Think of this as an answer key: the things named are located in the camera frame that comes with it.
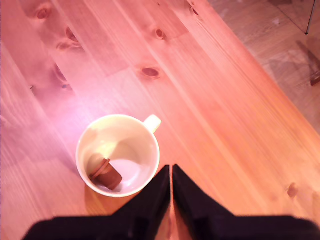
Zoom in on brown coffee capsule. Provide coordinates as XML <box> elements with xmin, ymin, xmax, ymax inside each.
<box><xmin>89</xmin><ymin>157</ymin><xmax>123</xmax><ymax>191</ymax></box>

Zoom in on yellow cartoon print mug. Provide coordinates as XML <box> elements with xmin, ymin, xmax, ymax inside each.
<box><xmin>75</xmin><ymin>114</ymin><xmax>163</xmax><ymax>198</ymax></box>

